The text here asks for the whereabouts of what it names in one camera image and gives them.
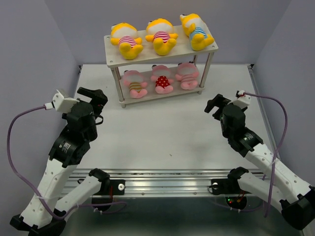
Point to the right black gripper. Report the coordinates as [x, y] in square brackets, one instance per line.
[219, 101]

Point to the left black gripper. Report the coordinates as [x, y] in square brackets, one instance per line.
[100, 98]

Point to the pink frog toy orange stripes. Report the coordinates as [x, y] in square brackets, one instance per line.
[136, 84]

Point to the pink frog toy striped shirt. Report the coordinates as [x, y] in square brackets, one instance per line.
[187, 74]

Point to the pink frog toy polka-dot dress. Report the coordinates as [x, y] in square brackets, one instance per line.
[161, 77]

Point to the yellow toy pink stripes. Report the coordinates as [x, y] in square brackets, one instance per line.
[125, 36]

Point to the yellow toy blue striped shirt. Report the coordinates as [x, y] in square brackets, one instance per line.
[195, 28]

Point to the yellow toy red stripes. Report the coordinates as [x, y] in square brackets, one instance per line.
[162, 35]

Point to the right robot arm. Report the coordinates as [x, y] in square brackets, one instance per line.
[293, 197]

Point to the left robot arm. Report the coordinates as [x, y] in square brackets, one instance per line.
[48, 211]

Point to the white two-tier shelf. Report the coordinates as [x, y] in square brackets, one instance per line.
[182, 52]

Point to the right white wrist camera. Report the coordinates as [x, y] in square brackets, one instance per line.
[242, 100]

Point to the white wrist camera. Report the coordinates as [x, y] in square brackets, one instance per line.
[242, 100]
[61, 102]

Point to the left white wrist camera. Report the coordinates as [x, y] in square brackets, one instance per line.
[61, 102]

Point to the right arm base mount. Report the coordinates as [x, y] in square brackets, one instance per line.
[228, 185]

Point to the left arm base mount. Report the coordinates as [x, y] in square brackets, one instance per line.
[109, 186]

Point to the aluminium rail frame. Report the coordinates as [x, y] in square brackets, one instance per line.
[168, 147]

